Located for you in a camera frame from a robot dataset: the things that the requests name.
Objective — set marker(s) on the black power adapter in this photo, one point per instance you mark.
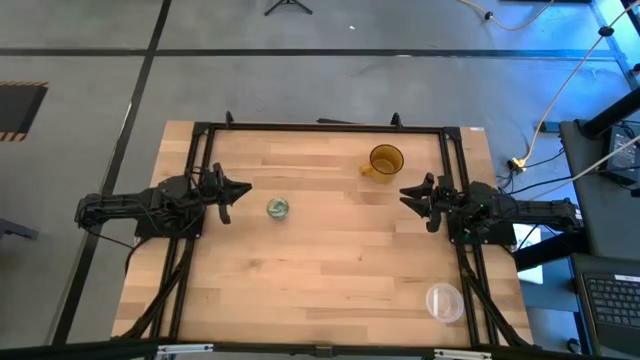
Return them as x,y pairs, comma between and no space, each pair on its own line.
625,155

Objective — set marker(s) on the yellow ceramic mug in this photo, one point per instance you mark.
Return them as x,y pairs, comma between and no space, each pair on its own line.
386,172

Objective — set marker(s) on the white paper sheet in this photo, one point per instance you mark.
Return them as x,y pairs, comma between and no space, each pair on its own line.
530,272

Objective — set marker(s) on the computer keyboard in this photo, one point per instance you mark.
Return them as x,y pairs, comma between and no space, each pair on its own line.
612,305

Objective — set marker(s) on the black metal beam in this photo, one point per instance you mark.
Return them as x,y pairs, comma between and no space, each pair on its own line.
612,114

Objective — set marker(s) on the grey furniture foot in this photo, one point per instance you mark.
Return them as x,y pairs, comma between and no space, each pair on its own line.
17,230

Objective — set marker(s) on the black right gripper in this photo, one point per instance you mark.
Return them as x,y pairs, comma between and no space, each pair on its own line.
441,202

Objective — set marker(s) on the clear round plastic container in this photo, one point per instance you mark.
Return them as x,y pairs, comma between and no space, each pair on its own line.
444,302

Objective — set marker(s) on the black desk foot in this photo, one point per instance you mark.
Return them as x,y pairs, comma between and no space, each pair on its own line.
545,255

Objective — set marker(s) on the black floor hatch striped edge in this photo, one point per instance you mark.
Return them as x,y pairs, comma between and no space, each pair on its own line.
20,110

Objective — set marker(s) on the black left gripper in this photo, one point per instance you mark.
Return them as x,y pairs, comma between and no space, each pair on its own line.
212,192

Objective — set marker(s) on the grey desk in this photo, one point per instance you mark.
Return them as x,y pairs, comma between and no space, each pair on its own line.
600,240

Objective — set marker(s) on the black frame clamp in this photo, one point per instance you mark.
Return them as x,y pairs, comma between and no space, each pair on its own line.
229,118
396,119

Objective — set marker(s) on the black tripod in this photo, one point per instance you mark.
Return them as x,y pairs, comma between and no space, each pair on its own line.
288,6

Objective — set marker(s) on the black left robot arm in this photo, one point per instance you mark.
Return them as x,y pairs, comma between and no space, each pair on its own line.
150,205

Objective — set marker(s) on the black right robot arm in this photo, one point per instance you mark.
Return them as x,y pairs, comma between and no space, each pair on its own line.
525,212

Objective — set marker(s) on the small clear glass jar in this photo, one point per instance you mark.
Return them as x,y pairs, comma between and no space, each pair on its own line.
269,212

